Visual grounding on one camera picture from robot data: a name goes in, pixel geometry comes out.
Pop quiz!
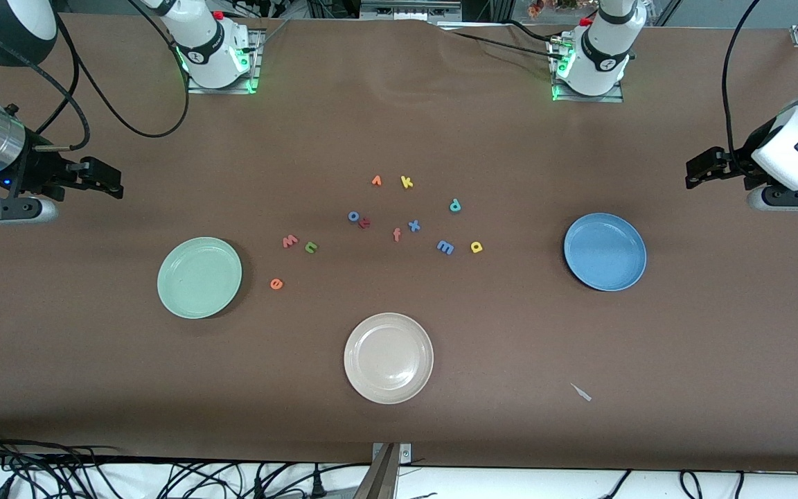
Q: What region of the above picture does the blue plate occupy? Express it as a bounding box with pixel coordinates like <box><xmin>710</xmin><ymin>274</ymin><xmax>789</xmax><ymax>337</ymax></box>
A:
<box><xmin>564</xmin><ymin>213</ymin><xmax>647</xmax><ymax>292</ymax></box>

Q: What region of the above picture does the light green plate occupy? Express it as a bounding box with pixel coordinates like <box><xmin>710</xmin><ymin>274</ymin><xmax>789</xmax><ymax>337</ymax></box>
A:
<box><xmin>157</xmin><ymin>237</ymin><xmax>242</xmax><ymax>319</ymax></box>

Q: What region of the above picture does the brown table cover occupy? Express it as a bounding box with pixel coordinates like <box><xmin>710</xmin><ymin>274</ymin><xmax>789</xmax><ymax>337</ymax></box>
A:
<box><xmin>0</xmin><ymin>12</ymin><xmax>798</xmax><ymax>472</ymax></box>

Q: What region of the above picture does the beige plate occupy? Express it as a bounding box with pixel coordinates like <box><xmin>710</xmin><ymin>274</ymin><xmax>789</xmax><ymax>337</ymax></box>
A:
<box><xmin>344</xmin><ymin>313</ymin><xmax>434</xmax><ymax>405</ymax></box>

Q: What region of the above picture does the grey metal pole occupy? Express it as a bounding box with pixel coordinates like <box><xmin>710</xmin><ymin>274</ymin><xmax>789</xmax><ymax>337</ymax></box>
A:
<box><xmin>354</xmin><ymin>444</ymin><xmax>400</xmax><ymax>499</ymax></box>

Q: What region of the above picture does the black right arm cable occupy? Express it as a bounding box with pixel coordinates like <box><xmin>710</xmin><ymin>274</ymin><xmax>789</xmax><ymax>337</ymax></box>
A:
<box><xmin>21</xmin><ymin>0</ymin><xmax>190</xmax><ymax>151</ymax></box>

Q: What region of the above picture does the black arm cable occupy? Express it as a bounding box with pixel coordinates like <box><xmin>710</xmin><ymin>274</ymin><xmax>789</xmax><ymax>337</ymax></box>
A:
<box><xmin>721</xmin><ymin>0</ymin><xmax>763</xmax><ymax>175</ymax></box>
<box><xmin>21</xmin><ymin>0</ymin><xmax>190</xmax><ymax>151</ymax></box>

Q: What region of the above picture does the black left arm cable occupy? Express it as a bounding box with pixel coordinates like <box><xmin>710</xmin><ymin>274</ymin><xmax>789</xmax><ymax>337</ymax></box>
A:
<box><xmin>721</xmin><ymin>0</ymin><xmax>763</xmax><ymax>175</ymax></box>

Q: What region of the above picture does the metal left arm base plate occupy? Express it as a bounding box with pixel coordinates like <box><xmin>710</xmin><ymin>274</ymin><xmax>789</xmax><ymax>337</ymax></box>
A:
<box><xmin>548</xmin><ymin>35</ymin><xmax>625</xmax><ymax>103</ymax></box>

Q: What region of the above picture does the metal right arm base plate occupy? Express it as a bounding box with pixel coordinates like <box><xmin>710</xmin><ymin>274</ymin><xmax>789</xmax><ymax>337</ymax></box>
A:
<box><xmin>186</xmin><ymin>28</ymin><xmax>262</xmax><ymax>95</ymax></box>

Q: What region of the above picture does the black cable on table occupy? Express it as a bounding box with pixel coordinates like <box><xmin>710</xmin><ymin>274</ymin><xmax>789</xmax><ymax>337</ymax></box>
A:
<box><xmin>451</xmin><ymin>30</ymin><xmax>566</xmax><ymax>63</ymax></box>

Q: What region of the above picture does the grey metal frame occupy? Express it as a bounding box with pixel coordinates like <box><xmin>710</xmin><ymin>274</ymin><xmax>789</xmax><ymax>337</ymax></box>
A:
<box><xmin>361</xmin><ymin>0</ymin><xmax>462</xmax><ymax>23</ymax></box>

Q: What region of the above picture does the silver metal bracket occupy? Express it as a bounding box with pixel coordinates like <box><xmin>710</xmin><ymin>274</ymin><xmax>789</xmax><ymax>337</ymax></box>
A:
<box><xmin>371</xmin><ymin>442</ymin><xmax>412</xmax><ymax>465</ymax></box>

